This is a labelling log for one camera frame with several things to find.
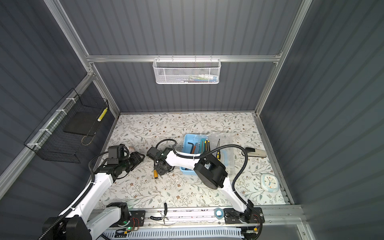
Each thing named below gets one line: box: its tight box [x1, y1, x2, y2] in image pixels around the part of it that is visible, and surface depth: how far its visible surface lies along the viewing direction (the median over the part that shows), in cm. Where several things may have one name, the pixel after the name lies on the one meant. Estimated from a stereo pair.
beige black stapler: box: [245, 147, 267, 158], surface depth 96 cm
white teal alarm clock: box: [260, 173, 279, 193], surface depth 84 cm
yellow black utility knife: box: [204, 139, 211, 152], surface depth 93 cm
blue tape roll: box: [214, 207, 224, 220], surface depth 76 cm
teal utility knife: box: [200, 139, 205, 154], surface depth 93 cm
